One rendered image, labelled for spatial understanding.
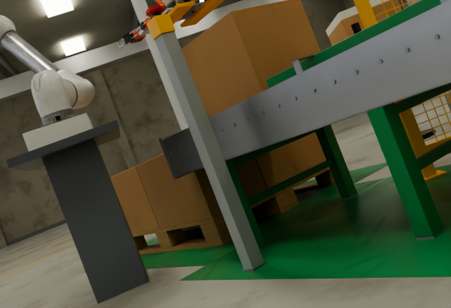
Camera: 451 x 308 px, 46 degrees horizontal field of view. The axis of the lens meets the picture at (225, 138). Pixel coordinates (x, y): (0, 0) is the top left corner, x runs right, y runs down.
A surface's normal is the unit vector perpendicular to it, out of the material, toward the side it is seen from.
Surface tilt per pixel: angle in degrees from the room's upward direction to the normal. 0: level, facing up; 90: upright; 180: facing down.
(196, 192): 90
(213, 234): 90
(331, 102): 90
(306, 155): 90
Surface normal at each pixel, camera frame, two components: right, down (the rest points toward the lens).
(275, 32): 0.54, -0.21
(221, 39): -0.76, 0.29
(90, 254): 0.18, -0.08
